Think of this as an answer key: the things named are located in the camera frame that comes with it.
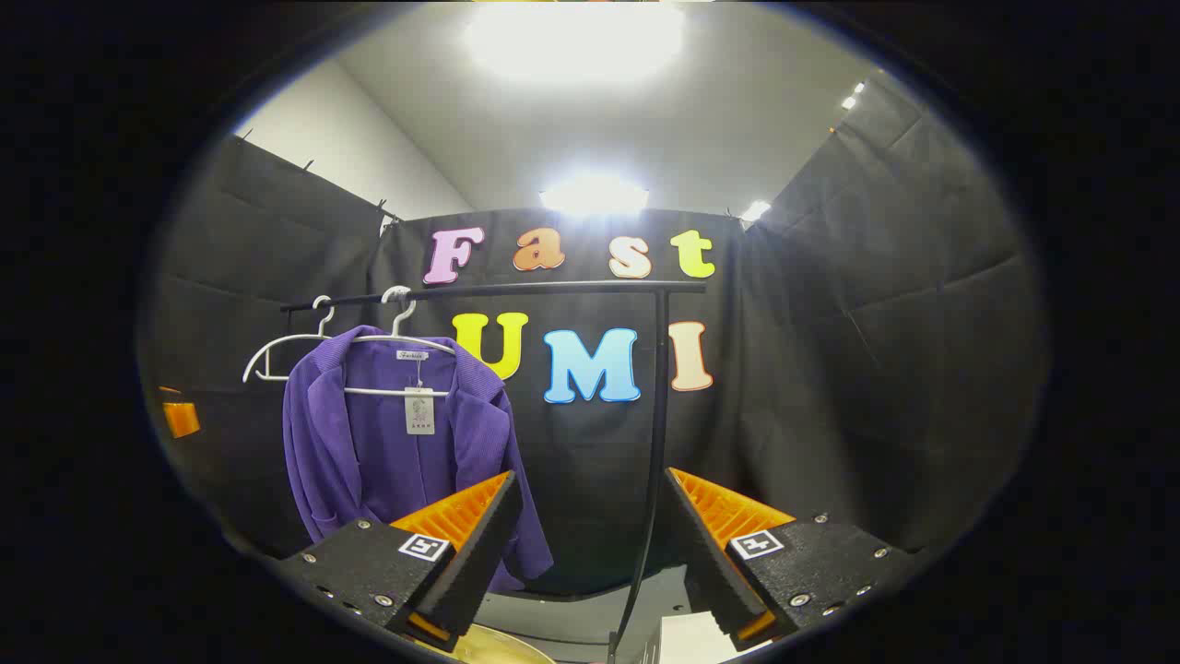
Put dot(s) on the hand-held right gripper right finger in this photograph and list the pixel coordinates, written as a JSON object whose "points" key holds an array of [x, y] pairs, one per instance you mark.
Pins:
{"points": [[701, 553]]}

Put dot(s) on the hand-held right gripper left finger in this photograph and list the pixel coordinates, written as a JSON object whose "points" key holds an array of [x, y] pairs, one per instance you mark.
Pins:
{"points": [[479, 553]]}

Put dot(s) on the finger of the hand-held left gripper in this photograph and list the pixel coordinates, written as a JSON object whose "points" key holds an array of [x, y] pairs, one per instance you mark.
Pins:
{"points": [[180, 420]]}

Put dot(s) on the round laundry hamper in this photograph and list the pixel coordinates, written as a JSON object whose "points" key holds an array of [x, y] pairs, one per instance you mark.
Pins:
{"points": [[498, 651]]}

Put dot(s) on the purple ribbed jacket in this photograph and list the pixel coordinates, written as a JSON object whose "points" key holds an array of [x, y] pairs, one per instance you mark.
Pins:
{"points": [[369, 452]]}

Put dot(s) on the black metal clothes rack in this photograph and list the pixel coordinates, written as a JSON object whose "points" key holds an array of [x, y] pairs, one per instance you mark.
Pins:
{"points": [[660, 387]]}

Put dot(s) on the white plastic hanger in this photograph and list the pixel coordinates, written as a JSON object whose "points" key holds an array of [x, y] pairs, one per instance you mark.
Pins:
{"points": [[324, 325], [399, 325]]}

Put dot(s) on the black backdrop cloth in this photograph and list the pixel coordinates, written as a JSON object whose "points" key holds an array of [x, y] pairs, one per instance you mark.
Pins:
{"points": [[876, 323]]}

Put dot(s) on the large ceiling light panel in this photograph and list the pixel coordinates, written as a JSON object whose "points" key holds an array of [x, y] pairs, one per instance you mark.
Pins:
{"points": [[576, 41]]}

